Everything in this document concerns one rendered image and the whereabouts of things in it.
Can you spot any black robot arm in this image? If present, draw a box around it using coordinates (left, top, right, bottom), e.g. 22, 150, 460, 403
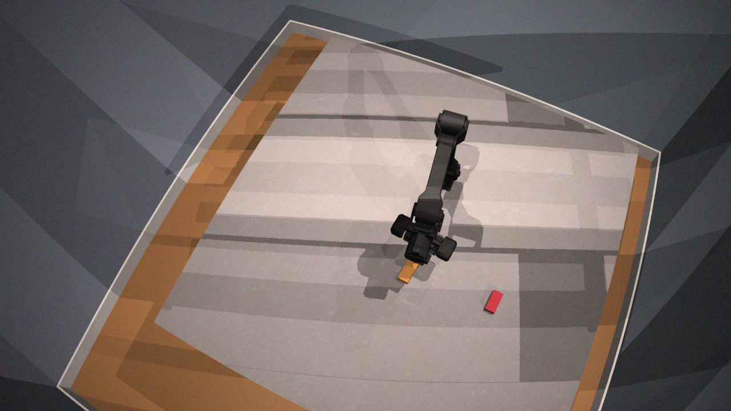
404, 110, 470, 266

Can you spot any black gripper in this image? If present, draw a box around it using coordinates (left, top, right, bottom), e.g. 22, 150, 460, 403
391, 214, 457, 261

